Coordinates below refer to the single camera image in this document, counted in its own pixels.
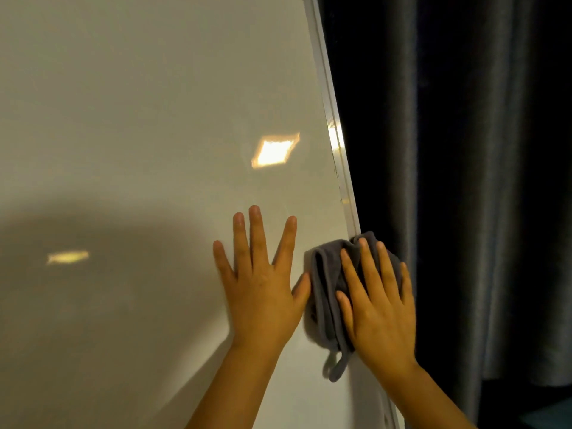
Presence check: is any person's left hand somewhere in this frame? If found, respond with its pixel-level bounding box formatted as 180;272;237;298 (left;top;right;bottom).
213;205;312;352

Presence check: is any person's right hand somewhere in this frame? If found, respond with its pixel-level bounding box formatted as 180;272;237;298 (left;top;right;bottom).
335;238;418;372

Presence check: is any grey microfibre cloth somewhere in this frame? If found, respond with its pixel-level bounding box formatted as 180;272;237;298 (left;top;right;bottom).
304;231;405;383

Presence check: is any person's left forearm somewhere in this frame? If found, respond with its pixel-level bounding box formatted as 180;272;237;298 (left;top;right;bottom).
184;339;287;429

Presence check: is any person's right forearm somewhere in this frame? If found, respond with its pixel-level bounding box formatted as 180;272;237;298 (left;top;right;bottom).
374;359;477;429

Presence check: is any dark grey curtain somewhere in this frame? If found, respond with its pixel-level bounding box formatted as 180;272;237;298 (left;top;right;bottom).
316;0;572;425

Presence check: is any white whiteboard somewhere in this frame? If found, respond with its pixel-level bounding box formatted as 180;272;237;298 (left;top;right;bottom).
0;0;405;429

